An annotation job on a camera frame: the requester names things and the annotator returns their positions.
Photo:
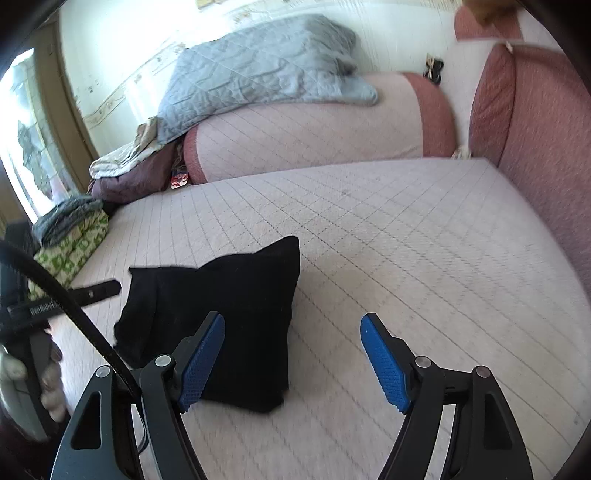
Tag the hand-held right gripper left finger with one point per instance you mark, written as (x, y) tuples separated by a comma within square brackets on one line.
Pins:
[(203, 360)]

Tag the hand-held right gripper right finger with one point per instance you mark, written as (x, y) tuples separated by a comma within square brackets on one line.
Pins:
[(383, 360)]

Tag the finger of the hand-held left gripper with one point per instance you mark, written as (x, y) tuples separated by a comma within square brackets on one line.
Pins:
[(97, 290)]

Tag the black pants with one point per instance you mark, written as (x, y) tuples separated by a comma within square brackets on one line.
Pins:
[(249, 323)]

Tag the person's left hand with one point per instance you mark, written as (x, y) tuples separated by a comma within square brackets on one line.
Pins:
[(53, 383)]

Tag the green patterned blanket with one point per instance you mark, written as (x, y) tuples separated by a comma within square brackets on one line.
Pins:
[(69, 254)]

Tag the folded grey jeans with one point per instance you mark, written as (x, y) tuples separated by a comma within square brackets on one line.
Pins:
[(69, 217)]

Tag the quilted pale pink bed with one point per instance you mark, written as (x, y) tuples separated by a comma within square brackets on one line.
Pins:
[(415, 254)]

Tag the purple pillow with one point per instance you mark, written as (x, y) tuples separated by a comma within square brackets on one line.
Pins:
[(138, 180)]

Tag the crumpled white grey cloth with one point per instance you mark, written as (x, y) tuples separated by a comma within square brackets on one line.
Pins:
[(124, 157)]

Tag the red packet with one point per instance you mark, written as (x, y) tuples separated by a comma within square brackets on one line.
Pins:
[(179, 180)]

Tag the pink white bolster pillow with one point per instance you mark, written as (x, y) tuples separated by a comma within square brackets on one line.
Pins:
[(314, 138)]

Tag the light blue quilt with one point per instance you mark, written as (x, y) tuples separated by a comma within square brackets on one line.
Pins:
[(258, 69)]

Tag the large pink backrest cushion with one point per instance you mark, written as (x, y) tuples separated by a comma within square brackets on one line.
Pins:
[(545, 138)]

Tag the small pink cushion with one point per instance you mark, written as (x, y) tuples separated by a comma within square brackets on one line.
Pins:
[(480, 25)]

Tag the window with wooden frame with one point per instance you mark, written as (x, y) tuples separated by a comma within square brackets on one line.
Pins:
[(32, 138)]

